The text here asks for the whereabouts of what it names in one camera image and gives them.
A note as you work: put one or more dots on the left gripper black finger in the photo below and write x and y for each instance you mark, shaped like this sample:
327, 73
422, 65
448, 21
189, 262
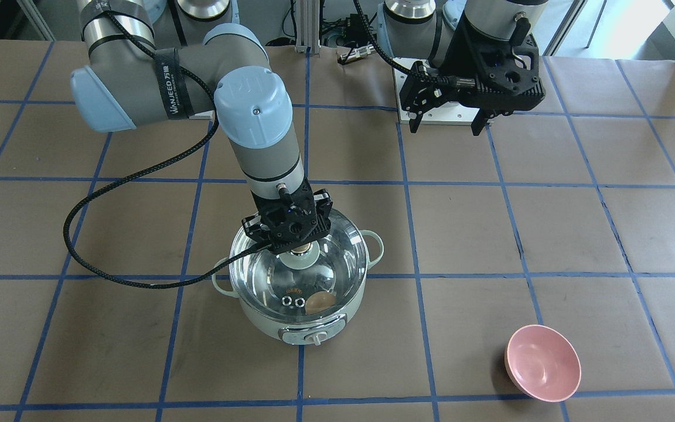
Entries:
416, 113
480, 120

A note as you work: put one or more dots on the pink bowl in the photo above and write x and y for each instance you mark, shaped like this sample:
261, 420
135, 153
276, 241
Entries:
542, 363

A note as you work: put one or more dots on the pale green electric pot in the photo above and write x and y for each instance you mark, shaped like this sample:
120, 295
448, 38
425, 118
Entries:
322, 329

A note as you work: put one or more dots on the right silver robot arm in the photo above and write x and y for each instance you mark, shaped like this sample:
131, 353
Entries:
130, 81

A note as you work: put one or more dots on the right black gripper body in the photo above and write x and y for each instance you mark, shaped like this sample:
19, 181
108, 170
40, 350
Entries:
254, 226

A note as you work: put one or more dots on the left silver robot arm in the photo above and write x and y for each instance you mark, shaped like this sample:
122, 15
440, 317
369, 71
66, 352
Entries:
412, 32

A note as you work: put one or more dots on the beige egg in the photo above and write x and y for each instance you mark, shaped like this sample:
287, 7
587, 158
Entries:
319, 302

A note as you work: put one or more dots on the glass pot lid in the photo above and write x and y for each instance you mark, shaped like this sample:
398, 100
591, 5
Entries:
278, 285

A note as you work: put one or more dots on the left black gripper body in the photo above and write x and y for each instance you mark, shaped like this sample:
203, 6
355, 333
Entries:
458, 53

